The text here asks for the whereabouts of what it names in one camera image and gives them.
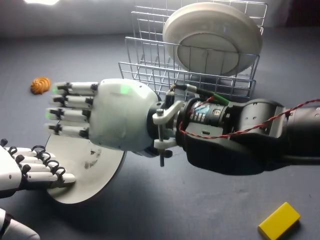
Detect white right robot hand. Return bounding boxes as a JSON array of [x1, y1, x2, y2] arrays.
[[43, 78, 165, 159]]

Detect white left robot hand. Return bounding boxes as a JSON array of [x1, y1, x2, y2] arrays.
[[0, 138, 76, 200]]

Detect white round plate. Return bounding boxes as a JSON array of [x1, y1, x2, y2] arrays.
[[162, 1, 264, 76], [44, 133, 127, 205]]

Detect orange swirl cookie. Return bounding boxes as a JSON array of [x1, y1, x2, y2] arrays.
[[30, 76, 52, 95]]

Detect yellow rectangular block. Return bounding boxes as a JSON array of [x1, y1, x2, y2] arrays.
[[257, 201, 301, 238]]

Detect silver wire dish rack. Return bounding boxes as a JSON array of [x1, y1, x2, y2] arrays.
[[117, 0, 268, 101]]

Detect green cable of right arm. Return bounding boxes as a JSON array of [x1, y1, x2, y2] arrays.
[[167, 83, 230, 105]]

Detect red black twisted wire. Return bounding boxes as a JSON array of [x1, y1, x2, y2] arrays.
[[178, 96, 320, 140]]

